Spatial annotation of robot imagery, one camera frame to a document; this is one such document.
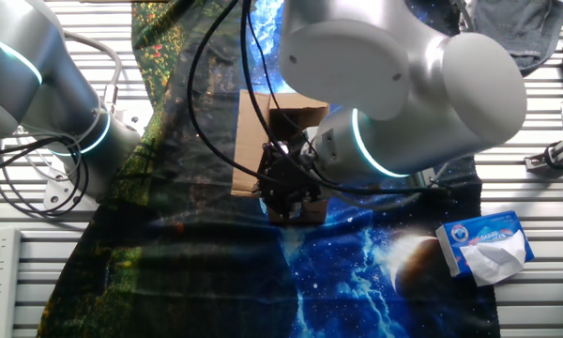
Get thick grey cable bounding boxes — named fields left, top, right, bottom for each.
left=63, top=30, right=123, bottom=112

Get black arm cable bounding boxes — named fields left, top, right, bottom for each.
left=239, top=0, right=451, bottom=197
left=186, top=0, right=282, bottom=185

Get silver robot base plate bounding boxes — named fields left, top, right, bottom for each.
left=43, top=110, right=142, bottom=212

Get brown cardboard box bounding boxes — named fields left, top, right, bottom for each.
left=230, top=89, right=332, bottom=225

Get dark forest print cloth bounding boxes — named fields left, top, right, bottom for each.
left=37, top=0, right=301, bottom=338

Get grey towel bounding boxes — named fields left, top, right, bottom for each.
left=466, top=0, right=563, bottom=79

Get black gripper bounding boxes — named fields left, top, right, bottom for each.
left=252, top=140, right=332, bottom=222

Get white power strip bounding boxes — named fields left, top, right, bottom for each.
left=0, top=227, right=23, bottom=338

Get blue galaxy print cloth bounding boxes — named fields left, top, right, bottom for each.
left=241, top=0, right=501, bottom=338

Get blue tissue pack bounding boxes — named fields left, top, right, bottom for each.
left=434, top=209, right=535, bottom=287

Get metal camera mount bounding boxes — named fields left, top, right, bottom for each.
left=524, top=138, right=563, bottom=173

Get black looped cable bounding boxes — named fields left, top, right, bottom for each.
left=0, top=135, right=90, bottom=218

